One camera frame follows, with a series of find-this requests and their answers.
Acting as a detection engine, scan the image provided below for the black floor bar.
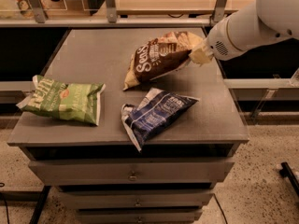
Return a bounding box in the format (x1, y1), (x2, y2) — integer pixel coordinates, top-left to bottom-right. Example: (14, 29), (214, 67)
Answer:
(0, 186), (50, 224)
(279, 162), (299, 197)

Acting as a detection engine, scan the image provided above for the black floor bar left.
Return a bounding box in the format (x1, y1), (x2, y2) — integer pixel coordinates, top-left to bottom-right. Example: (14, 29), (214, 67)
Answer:
(0, 186), (50, 224)

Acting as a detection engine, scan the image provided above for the green chip bag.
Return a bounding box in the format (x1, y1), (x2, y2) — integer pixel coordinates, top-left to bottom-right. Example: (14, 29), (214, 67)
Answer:
(17, 75), (106, 126)

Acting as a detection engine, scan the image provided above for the grey drawer cabinet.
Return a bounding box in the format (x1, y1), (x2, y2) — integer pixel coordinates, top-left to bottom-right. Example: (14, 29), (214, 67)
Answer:
(7, 27), (250, 224)

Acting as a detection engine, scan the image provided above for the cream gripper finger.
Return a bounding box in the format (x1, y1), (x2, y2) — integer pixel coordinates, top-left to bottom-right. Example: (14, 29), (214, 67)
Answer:
(189, 39), (213, 64)

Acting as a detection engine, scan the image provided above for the blue chip bag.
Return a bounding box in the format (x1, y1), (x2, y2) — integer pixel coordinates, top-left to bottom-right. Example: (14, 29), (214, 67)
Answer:
(121, 88), (198, 151)

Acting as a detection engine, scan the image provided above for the top drawer knob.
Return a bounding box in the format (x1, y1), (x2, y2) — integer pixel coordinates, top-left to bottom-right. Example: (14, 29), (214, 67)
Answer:
(128, 172), (137, 182)

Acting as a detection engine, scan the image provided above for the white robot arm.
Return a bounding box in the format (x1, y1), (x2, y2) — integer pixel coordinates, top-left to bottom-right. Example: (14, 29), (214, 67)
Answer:
(190, 0), (299, 64)

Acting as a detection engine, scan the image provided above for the wooden shelf with metal posts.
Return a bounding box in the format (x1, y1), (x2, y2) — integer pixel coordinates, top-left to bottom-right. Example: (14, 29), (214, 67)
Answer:
(0, 0), (253, 27)

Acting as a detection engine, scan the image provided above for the brown chip bag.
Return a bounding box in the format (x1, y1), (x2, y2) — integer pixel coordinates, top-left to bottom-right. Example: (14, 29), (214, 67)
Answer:
(123, 31), (203, 91)

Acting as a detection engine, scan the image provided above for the black floor bar right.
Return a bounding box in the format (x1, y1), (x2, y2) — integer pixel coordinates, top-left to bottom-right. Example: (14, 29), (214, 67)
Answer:
(279, 162), (299, 197)

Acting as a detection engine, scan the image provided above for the colourful package on shelf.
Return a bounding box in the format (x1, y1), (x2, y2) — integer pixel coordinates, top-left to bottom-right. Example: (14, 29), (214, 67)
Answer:
(0, 0), (41, 19)

